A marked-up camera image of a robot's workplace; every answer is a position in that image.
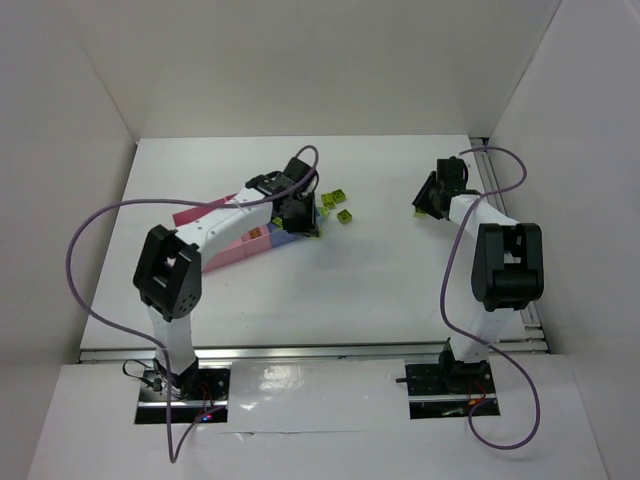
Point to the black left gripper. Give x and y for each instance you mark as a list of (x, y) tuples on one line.
[(300, 216)]

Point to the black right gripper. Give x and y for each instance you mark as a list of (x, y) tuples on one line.
[(430, 193)]

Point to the brown lego plate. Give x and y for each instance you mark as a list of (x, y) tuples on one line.
[(255, 233)]

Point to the lime square lego hollow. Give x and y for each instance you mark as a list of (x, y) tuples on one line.
[(344, 217)]

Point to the lime lego brick edge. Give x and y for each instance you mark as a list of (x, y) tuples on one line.
[(328, 201)]

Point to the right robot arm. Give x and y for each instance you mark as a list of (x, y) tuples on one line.
[(468, 353)]

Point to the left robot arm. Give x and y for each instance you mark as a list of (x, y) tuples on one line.
[(169, 272)]

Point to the purple blue container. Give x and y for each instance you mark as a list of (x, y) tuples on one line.
[(279, 237)]

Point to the aluminium rail right side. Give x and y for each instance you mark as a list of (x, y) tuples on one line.
[(507, 272)]

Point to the aluminium rail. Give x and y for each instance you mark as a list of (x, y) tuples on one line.
[(507, 272), (275, 353)]

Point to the aluminium rail front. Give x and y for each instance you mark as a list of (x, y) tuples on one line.
[(275, 353)]

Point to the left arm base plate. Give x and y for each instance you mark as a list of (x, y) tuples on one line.
[(208, 397)]

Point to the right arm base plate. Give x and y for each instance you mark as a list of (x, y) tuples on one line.
[(433, 395)]

